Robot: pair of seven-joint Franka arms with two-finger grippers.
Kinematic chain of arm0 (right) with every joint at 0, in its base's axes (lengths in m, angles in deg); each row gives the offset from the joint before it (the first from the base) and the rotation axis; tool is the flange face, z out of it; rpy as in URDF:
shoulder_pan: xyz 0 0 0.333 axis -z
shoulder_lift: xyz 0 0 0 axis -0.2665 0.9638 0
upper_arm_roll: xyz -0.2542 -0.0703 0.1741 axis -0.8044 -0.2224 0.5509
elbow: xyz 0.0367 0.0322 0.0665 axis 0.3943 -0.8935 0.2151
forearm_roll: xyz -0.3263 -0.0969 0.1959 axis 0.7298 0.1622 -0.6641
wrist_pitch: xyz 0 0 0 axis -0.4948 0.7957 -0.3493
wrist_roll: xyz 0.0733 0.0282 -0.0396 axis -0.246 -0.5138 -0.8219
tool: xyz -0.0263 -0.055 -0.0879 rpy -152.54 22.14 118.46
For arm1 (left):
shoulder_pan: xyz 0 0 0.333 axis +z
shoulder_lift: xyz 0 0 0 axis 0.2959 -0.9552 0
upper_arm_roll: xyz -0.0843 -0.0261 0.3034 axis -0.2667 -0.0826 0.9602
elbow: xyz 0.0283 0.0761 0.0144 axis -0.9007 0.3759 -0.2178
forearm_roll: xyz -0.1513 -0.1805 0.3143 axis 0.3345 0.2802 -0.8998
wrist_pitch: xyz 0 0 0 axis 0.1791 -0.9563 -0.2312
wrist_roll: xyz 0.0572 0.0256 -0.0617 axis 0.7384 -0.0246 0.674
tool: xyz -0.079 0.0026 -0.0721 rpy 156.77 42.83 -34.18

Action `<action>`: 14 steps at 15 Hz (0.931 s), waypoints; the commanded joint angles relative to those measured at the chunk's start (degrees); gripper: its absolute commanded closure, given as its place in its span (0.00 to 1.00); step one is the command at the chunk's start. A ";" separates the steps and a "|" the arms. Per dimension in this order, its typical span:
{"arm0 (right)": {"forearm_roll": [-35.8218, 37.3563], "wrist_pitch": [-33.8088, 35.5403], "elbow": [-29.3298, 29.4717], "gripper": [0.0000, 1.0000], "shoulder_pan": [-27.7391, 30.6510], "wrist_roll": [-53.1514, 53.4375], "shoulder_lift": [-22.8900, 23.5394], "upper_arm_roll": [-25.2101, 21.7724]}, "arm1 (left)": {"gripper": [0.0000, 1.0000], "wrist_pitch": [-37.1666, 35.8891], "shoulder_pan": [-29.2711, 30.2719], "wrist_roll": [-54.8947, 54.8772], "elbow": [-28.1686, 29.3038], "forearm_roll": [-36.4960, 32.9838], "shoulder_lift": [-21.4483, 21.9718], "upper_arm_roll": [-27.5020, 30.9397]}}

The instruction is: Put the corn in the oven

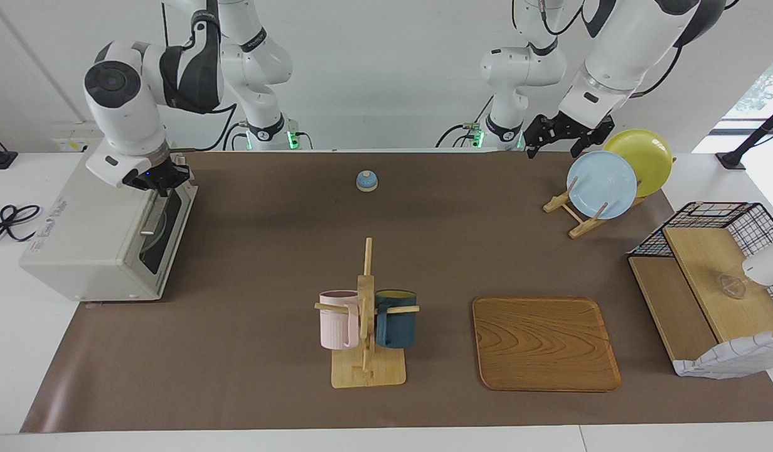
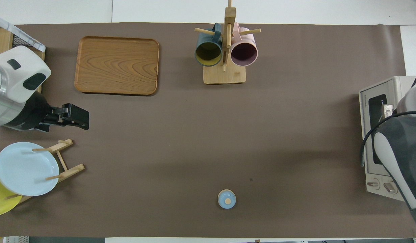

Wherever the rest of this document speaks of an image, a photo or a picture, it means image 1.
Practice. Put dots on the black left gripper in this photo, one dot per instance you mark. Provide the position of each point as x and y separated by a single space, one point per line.
575 125

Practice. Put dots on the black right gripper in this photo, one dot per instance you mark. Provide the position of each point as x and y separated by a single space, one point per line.
154 176

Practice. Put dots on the oven door with glass window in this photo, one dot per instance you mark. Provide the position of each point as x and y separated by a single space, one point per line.
167 257

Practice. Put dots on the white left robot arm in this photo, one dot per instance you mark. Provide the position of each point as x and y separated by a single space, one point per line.
625 56

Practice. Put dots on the white toaster oven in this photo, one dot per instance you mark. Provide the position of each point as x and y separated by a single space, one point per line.
91 232

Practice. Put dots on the light blue plate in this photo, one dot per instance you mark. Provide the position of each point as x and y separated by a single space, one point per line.
603 185

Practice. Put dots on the wooden plate rack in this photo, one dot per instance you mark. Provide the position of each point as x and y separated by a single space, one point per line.
584 227

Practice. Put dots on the yellow plate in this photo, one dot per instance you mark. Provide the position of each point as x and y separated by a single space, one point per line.
650 160

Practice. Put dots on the white socket strip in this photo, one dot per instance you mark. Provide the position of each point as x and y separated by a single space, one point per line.
69 144

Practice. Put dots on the black angled stand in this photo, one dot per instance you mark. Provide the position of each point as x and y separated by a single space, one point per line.
731 160

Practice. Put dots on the wooden two-tier shelf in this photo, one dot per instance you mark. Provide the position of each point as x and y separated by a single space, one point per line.
700 263

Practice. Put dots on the brown table mat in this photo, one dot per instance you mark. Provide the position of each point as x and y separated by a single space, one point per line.
248 351

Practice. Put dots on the small blue bell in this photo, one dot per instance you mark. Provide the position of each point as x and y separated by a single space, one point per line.
367 181

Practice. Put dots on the brown wooden tray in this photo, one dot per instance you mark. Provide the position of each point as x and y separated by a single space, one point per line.
549 345

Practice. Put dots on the pink mug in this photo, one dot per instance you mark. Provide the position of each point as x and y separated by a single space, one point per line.
336 323

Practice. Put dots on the small clear glass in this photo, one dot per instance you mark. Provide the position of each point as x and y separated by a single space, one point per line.
731 285

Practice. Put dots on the white rounded object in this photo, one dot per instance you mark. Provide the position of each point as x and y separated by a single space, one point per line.
769 263

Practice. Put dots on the dark blue mug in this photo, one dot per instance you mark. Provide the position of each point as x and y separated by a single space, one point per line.
396 329

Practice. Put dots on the wooden mug rack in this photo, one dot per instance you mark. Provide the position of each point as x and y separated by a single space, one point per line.
367 376

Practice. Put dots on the white checked cloth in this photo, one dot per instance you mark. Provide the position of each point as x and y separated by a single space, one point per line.
731 361

